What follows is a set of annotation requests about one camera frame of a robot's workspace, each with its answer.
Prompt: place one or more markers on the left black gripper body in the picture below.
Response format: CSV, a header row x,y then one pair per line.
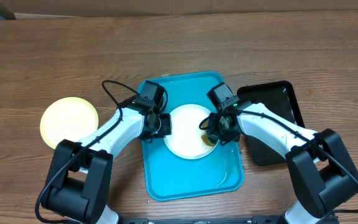
x,y
161,127

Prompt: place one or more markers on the white plate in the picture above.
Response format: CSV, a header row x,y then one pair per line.
x,y
185,140

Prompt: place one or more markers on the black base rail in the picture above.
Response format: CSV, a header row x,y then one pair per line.
x,y
204,221

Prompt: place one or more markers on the green yellow sponge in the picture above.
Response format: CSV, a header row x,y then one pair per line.
x,y
208,140

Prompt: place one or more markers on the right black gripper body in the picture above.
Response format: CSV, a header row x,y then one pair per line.
x,y
221,131

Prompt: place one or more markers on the yellow-green plate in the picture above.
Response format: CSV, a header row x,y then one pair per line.
x,y
70,118

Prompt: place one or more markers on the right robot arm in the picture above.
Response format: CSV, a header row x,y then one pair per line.
x,y
323,175

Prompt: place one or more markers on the black water tray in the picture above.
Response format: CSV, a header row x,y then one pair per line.
x,y
279,97

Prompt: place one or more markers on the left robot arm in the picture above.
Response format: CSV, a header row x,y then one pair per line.
x,y
77,185

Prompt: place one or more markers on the teal plastic tray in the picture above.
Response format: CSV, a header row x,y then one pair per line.
x,y
168,176

